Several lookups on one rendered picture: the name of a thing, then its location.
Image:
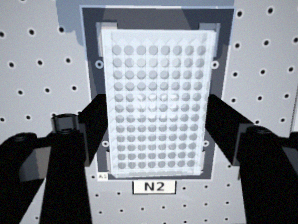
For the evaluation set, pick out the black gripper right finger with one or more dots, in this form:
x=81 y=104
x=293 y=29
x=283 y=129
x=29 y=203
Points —
x=268 y=173

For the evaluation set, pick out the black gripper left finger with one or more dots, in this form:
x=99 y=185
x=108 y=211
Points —
x=24 y=166

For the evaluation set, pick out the white well plate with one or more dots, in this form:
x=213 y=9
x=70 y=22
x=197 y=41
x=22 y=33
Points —
x=158 y=125

